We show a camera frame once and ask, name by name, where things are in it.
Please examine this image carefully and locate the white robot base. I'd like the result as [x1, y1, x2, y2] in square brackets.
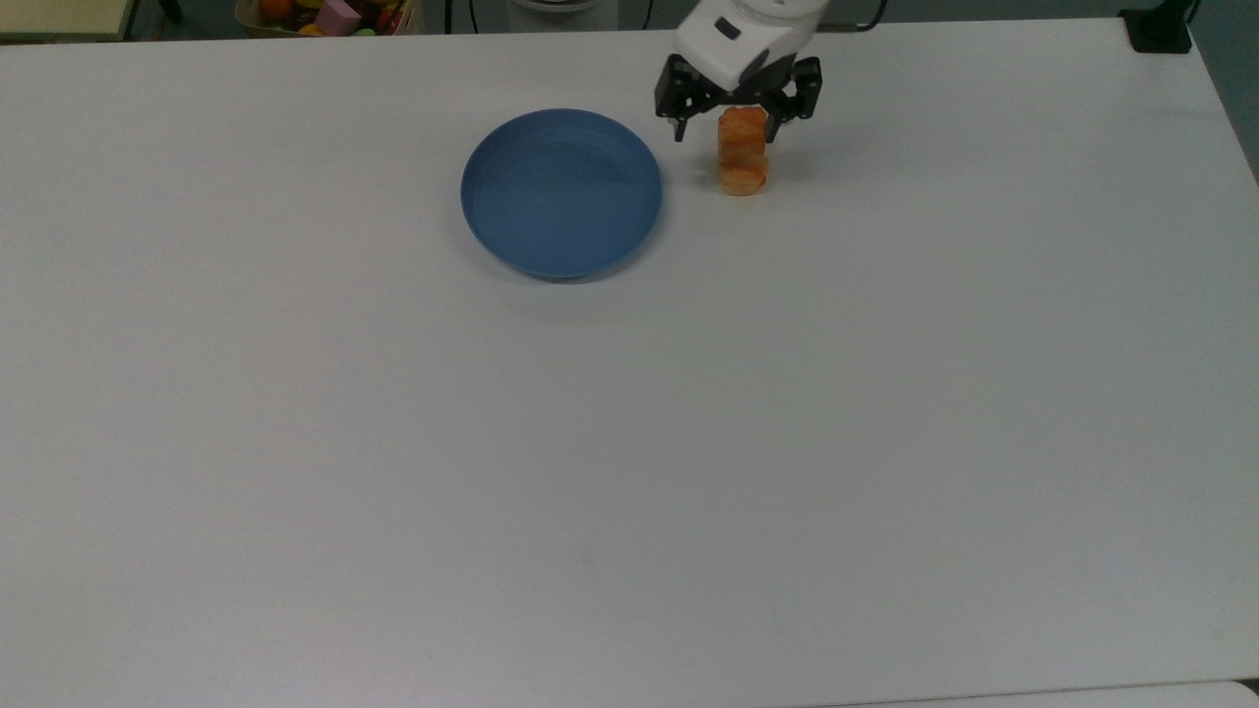
[508, 0, 621, 33]

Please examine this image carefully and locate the basket of toy food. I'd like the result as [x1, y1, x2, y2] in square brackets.
[234, 0, 424, 38]

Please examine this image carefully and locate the beige side table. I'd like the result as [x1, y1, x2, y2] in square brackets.
[0, 0, 139, 43]

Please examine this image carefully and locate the blue round plate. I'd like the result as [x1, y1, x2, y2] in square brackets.
[459, 108, 665, 282]

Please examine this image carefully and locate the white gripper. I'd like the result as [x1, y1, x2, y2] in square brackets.
[654, 0, 823, 146]

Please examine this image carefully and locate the black table clamp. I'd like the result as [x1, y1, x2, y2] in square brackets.
[1119, 0, 1201, 55]

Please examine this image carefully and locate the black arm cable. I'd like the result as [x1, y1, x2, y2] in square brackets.
[818, 0, 888, 33]

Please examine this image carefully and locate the orange bread loaf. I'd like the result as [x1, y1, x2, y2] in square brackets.
[716, 105, 770, 198]

